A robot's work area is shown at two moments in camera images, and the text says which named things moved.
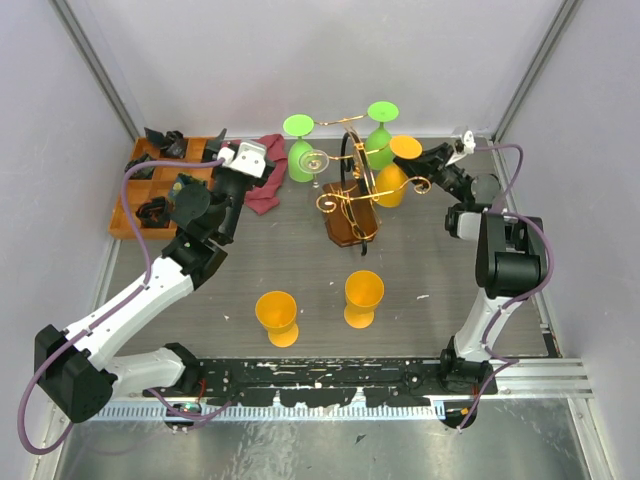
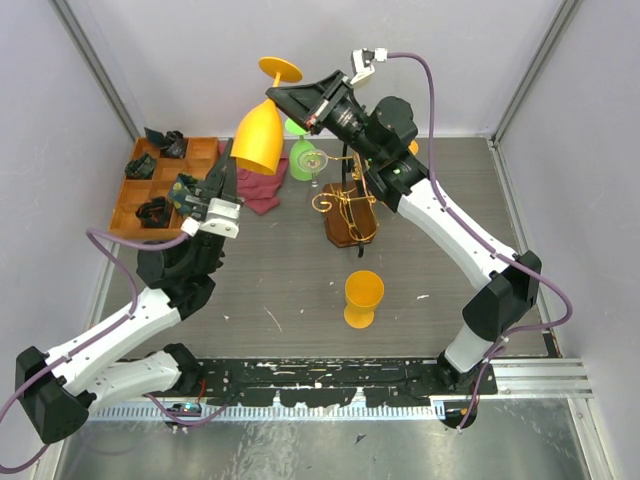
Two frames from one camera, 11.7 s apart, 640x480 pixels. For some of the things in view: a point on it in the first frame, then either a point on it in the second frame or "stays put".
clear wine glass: x=313 y=161 stays put
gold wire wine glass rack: x=352 y=209 stays put
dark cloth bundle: x=142 y=172 stays put
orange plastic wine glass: x=276 y=310 to x=259 y=142
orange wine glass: x=364 y=289 stays put
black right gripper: x=430 y=163 to x=306 y=103
